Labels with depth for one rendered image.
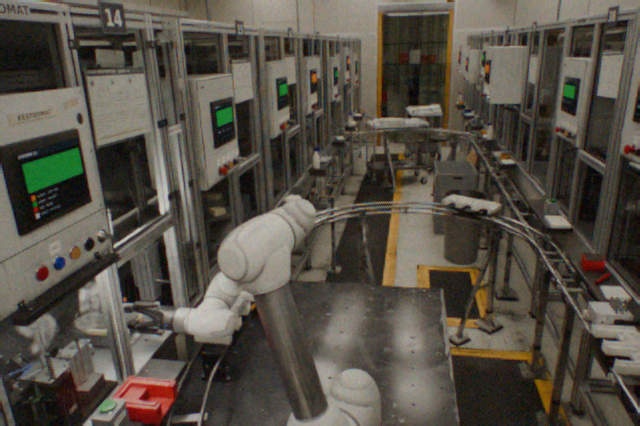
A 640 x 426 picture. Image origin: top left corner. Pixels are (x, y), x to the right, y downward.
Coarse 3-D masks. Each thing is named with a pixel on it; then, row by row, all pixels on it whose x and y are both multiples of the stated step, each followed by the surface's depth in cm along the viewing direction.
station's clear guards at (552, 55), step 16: (560, 32) 310; (544, 48) 347; (560, 48) 309; (544, 64) 346; (560, 64) 309; (528, 80) 389; (544, 80) 345; (528, 96) 390; (544, 96) 343; (512, 112) 450; (528, 112) 389; (544, 112) 342; (512, 128) 448; (528, 128) 456; (544, 128) 341; (512, 144) 446; (544, 144) 340; (544, 160) 339; (544, 176) 337
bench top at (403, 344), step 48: (336, 288) 259; (384, 288) 257; (432, 288) 255; (336, 336) 216; (384, 336) 215; (432, 336) 213; (192, 384) 187; (240, 384) 187; (384, 384) 184; (432, 384) 183
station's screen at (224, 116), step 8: (224, 104) 217; (216, 112) 208; (224, 112) 217; (232, 112) 227; (216, 120) 209; (224, 120) 218; (232, 120) 228; (224, 128) 218; (232, 128) 228; (224, 136) 218
